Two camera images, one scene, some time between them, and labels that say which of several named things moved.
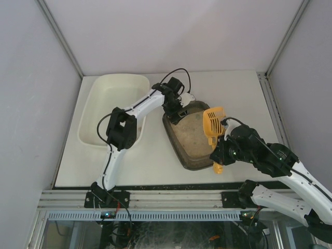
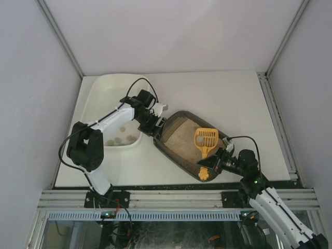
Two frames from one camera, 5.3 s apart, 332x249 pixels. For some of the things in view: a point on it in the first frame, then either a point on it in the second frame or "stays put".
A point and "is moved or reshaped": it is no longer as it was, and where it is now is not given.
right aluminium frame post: (287, 37) stays put
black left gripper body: (175, 111) → (155, 125)
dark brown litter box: (188, 135) is moved or reshaped
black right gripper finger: (218, 155) → (210, 162)
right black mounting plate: (230, 199) stays put
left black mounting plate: (107, 199) stays put
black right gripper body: (220, 149) → (219, 160)
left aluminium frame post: (43, 5) stays put
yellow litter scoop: (213, 119) → (205, 138)
